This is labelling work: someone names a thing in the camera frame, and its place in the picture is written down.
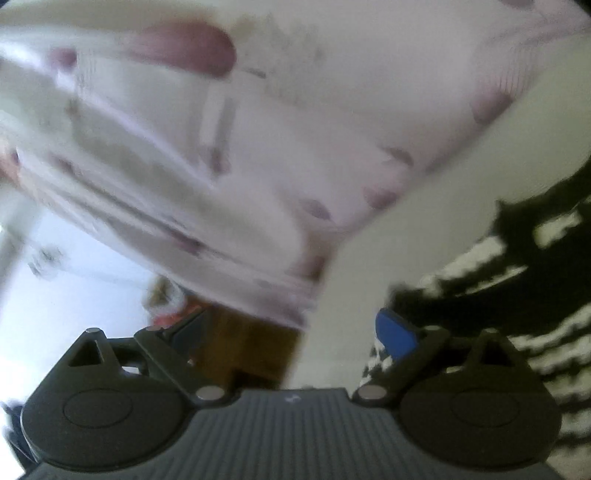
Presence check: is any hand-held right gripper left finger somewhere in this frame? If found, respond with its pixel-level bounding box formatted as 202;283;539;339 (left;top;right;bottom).
54;306;232;408

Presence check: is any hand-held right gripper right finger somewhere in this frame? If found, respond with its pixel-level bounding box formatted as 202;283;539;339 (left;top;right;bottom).
351;308;528;409

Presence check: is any black and white striped sweater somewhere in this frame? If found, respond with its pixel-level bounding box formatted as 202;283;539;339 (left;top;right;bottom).
359;179;591;464

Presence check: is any brown wooden furniture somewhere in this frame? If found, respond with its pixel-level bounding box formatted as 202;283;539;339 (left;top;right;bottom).
189;302;303;391

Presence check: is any pink leaf print curtain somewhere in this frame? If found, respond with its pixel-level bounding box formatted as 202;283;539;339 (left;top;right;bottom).
0;0;561;329

